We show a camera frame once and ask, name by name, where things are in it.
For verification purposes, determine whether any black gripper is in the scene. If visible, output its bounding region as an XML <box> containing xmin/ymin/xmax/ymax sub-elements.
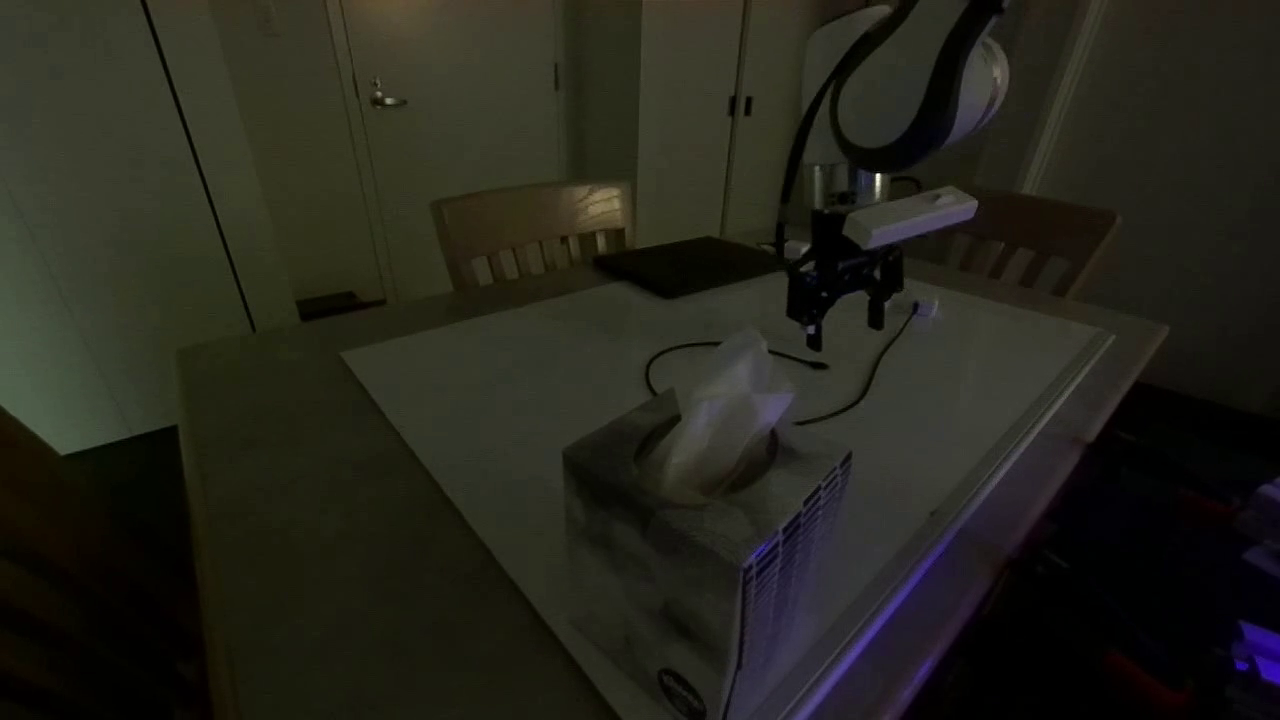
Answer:
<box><xmin>779</xmin><ymin>195</ymin><xmax>911</xmax><ymax>357</ymax></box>

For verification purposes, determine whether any black charging cable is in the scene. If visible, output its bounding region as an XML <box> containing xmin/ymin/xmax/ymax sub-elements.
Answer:
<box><xmin>639</xmin><ymin>296</ymin><xmax>935</xmax><ymax>432</ymax></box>

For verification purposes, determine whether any white tissue sheet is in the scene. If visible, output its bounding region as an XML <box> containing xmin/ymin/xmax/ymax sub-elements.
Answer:
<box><xmin>649</xmin><ymin>327</ymin><xmax>802</xmax><ymax>502</ymax></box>

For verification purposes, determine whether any black closed laptop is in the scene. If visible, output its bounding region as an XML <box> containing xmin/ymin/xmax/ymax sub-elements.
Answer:
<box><xmin>589</xmin><ymin>232</ymin><xmax>791</xmax><ymax>300</ymax></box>

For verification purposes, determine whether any wooden slatted chair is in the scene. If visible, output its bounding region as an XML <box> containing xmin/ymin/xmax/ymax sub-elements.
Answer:
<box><xmin>427</xmin><ymin>181</ymin><xmax>639</xmax><ymax>296</ymax></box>
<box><xmin>0</xmin><ymin>404</ymin><xmax>208</xmax><ymax>720</ymax></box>
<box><xmin>905</xmin><ymin>181</ymin><xmax>1126</xmax><ymax>300</ymax></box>

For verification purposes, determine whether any white closet door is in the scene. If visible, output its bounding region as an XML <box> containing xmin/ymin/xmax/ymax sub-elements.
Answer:
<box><xmin>634</xmin><ymin>0</ymin><xmax>821</xmax><ymax>252</ymax></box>

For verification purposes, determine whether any grey tissue box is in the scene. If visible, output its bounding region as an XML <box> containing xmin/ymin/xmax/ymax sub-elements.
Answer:
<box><xmin>559</xmin><ymin>389</ymin><xmax>861</xmax><ymax>720</ymax></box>

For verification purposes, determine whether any white table mat board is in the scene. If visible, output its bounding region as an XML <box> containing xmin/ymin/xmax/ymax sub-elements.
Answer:
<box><xmin>337</xmin><ymin>236</ymin><xmax>1126</xmax><ymax>720</ymax></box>

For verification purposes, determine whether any white room door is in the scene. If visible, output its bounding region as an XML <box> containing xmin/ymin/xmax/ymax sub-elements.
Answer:
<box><xmin>324</xmin><ymin>0</ymin><xmax>572</xmax><ymax>304</ymax></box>

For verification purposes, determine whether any red clamp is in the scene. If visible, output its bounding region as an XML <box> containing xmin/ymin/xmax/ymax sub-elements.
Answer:
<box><xmin>1101</xmin><ymin>649</ymin><xmax>1206</xmax><ymax>710</ymax></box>

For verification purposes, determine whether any dark low floor object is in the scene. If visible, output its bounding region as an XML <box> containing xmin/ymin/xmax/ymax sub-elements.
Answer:
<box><xmin>293</xmin><ymin>286</ymin><xmax>391</xmax><ymax>323</ymax></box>

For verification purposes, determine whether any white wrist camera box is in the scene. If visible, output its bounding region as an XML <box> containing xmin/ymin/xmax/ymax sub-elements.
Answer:
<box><xmin>842</xmin><ymin>182</ymin><xmax>986</xmax><ymax>252</ymax></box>

